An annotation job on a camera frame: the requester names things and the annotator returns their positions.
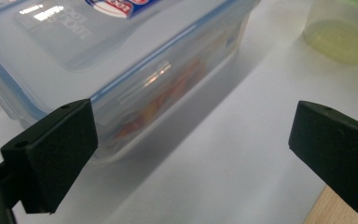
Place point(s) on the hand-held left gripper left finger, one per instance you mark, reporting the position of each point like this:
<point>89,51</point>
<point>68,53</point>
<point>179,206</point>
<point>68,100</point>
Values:
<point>56,155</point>

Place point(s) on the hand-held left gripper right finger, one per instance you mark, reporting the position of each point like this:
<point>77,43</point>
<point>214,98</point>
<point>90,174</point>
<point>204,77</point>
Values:
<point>338,152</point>

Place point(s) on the clear blue-rimmed food container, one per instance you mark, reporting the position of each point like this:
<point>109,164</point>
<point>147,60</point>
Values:
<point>74,56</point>

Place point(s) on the round green-lidded plastic container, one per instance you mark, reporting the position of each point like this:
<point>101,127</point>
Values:
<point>341,37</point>

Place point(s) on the white table mat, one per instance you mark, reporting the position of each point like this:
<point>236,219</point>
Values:
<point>230,149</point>

